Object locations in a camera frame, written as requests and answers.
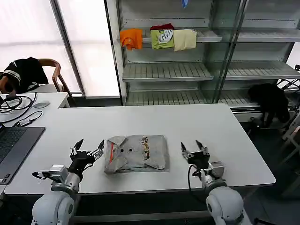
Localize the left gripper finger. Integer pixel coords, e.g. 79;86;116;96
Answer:
86;140;105;161
69;138;84;157

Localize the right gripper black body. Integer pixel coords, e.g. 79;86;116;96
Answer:
187;151;211;170

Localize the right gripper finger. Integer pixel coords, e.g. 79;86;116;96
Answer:
195;140;209;155
180;142;192;160

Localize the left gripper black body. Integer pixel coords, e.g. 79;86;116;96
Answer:
69;151;96;175

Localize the grey printed t-shirt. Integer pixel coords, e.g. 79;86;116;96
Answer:
103;135;171;174

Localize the silver round desk cap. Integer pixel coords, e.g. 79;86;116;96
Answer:
32;100;50;108

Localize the dark grey laptop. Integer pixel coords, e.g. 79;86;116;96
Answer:
0;125;46;186

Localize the brown wooden chair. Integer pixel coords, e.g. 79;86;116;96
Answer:
38;58;71;99

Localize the grey metal shelf rack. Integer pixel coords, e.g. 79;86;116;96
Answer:
114;0;223;107
210;0;300;122

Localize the black garment with white stripe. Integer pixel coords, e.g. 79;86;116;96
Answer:
0;57;49;93

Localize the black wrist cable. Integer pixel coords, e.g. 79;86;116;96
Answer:
187;164;209;204

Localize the adapter with black cable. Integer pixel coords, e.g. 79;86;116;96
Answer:
0;110;44;128

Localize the coiled black cable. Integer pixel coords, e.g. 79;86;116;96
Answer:
0;91;38;114

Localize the thick grey window post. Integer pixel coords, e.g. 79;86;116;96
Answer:
50;0;85;97

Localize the thin dark window post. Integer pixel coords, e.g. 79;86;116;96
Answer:
104;0;123;106

